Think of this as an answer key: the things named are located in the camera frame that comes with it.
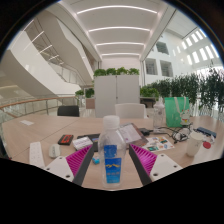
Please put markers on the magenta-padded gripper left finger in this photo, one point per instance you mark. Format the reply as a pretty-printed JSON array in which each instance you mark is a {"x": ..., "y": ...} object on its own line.
[{"x": 78, "y": 160}]

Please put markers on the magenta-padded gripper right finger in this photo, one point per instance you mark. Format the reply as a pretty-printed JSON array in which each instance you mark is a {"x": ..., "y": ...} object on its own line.
[{"x": 146, "y": 159}]

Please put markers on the clear blue-label water bottle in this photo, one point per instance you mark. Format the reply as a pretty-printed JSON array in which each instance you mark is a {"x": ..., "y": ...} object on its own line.
[{"x": 112, "y": 156}]

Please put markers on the small white box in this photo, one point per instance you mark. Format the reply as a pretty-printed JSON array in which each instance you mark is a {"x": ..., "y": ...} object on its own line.
[{"x": 82, "y": 143}]

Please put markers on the small teal block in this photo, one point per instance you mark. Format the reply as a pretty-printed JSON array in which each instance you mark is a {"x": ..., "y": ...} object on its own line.
[{"x": 96, "y": 160}]

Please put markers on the small red-black device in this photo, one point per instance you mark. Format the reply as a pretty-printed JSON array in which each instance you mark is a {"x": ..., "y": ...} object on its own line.
[{"x": 65, "y": 139}]

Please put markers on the black flat phone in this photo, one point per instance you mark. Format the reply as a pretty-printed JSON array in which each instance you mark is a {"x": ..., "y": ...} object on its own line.
[{"x": 89, "y": 136}]

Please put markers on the small black pouch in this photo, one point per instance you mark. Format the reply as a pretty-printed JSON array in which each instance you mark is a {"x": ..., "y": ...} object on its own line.
[{"x": 144, "y": 131}]

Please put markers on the white booklet on brown pad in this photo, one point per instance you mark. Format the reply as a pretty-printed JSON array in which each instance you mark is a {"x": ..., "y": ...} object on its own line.
[{"x": 130, "y": 133}]

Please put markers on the white power strip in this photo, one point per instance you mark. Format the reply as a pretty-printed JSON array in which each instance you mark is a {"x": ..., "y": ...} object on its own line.
[{"x": 36, "y": 154}]

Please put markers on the translucent tumbler with straw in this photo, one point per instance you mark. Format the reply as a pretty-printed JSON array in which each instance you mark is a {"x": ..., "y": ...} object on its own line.
[{"x": 159, "y": 115}]

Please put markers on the white paper cup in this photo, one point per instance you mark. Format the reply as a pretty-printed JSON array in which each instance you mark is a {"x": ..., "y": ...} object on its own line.
[{"x": 194, "y": 144}]

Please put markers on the black chair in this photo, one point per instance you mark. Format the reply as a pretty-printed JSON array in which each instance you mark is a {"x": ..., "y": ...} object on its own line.
[{"x": 68, "y": 111}]

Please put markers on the white chair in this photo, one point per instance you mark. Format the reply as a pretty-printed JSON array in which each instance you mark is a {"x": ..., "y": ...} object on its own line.
[{"x": 130, "y": 111}]

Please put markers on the green tote bag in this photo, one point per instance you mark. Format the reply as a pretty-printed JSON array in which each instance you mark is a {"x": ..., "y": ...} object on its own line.
[{"x": 175, "y": 111}]

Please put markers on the white paper card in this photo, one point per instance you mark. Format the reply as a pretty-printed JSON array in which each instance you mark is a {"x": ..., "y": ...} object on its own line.
[{"x": 27, "y": 122}]

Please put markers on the planter with dark green plants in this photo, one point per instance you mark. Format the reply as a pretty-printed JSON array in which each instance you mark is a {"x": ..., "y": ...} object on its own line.
[{"x": 85, "y": 93}]

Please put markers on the planter with light green plants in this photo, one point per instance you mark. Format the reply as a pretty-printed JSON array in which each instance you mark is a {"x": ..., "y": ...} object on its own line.
[{"x": 149, "y": 91}]

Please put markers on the white cabinet with plants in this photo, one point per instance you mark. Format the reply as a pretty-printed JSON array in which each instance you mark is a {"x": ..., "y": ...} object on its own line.
[{"x": 116, "y": 95}]

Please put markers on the glass railing with wooden handrail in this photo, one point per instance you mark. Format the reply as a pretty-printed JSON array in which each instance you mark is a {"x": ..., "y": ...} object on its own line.
[{"x": 33, "y": 105}]

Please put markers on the row of green hedge plants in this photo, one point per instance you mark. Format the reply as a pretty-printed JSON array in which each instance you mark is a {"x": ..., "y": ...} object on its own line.
[{"x": 190, "y": 90}]

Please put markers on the ceiling strip lights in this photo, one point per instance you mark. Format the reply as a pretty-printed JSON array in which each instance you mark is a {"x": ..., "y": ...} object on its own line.
[{"x": 120, "y": 29}]

